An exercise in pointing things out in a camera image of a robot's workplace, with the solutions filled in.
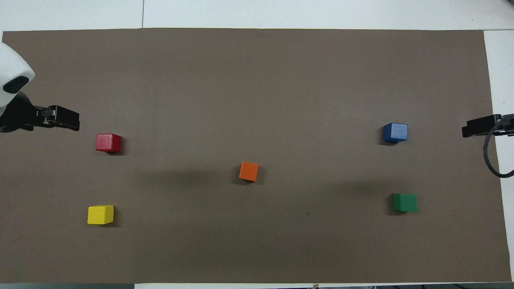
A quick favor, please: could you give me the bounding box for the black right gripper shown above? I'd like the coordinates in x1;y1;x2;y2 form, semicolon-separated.
461;114;514;138

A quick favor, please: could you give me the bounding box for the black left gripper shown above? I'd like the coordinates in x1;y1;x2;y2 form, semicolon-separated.
0;92;80;133

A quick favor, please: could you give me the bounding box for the red wooden block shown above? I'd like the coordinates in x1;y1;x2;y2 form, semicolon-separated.
96;133;122;154

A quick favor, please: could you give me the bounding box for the blue wooden block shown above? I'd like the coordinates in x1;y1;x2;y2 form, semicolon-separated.
383;123;408;143

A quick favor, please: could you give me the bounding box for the yellow wooden block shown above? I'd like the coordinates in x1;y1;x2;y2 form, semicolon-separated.
87;205;115;225

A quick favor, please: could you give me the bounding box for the green wooden block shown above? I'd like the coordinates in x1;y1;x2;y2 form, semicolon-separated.
392;193;418;212

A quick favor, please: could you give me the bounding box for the orange wooden block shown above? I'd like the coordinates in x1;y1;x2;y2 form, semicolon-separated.
239;161;259;182

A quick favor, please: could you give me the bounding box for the brown table mat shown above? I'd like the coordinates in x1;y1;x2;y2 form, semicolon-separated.
0;27;512;285

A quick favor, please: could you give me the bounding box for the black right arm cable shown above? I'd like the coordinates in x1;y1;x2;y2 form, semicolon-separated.
483;129;514;178

